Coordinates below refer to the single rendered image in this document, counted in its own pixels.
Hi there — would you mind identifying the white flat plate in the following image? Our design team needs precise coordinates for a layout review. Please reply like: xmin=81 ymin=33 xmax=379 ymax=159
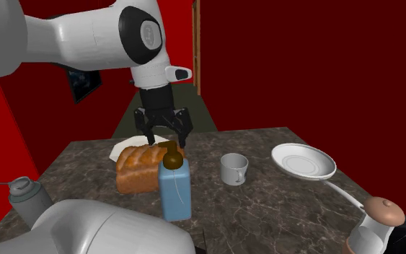
xmin=109 ymin=134 xmax=170 ymax=163

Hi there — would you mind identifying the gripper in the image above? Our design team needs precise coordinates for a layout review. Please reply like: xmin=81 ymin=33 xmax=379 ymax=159
xmin=133 ymin=83 xmax=194 ymax=149

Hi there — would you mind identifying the brown bread loaf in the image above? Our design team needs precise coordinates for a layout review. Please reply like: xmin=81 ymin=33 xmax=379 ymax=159
xmin=115 ymin=144 xmax=187 ymax=195

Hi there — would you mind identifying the wooden door frame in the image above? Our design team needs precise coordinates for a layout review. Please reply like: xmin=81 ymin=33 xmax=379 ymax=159
xmin=191 ymin=0 xmax=202 ymax=97

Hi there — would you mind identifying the white grinder with brown cap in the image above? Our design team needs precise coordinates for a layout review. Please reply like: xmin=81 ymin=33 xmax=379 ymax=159
xmin=341 ymin=196 xmax=406 ymax=254

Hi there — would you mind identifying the grey spray can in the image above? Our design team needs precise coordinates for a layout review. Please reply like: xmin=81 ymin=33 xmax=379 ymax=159
xmin=0 ymin=175 xmax=54 ymax=229

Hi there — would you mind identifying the blue soap dispenser bottle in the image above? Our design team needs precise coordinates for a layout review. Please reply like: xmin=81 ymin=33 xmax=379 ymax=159
xmin=157 ymin=140 xmax=193 ymax=223

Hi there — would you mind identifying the white mug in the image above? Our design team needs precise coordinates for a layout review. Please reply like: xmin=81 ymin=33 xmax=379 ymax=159
xmin=219 ymin=152 xmax=250 ymax=187

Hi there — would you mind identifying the white frying pan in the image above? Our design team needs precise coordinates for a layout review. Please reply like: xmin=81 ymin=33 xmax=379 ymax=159
xmin=270 ymin=142 xmax=366 ymax=212

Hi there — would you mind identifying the dark wall picture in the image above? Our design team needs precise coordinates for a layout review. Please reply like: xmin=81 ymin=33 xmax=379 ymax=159
xmin=65 ymin=68 xmax=104 ymax=105

